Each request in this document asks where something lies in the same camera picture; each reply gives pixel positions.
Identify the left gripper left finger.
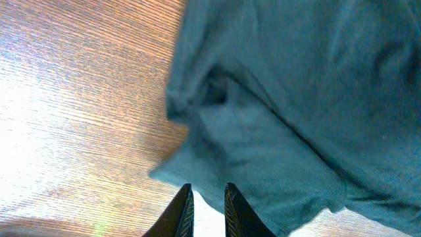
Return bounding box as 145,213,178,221
142,184,194,237

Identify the dark green t-shirt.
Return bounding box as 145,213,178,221
151,0,420,236

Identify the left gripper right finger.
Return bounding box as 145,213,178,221
224,182,276,237

